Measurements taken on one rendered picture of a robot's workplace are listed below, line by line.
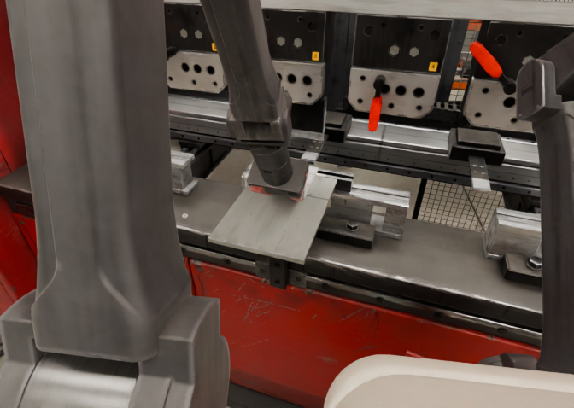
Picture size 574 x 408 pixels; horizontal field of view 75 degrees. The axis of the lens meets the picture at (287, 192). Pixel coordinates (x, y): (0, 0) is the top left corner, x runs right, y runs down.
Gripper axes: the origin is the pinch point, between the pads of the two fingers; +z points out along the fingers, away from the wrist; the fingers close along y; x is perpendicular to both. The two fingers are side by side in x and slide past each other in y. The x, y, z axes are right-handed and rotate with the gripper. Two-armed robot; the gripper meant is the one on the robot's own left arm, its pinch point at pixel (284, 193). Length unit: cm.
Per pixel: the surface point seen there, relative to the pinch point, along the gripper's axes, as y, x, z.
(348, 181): -11.0, -8.7, 7.1
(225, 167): 97, -81, 166
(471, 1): -26.2, -25.0, -26.0
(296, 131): 1.5, -14.8, -0.4
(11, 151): 85, -2, 12
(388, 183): -21, -95, 173
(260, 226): 1.8, 9.0, -3.4
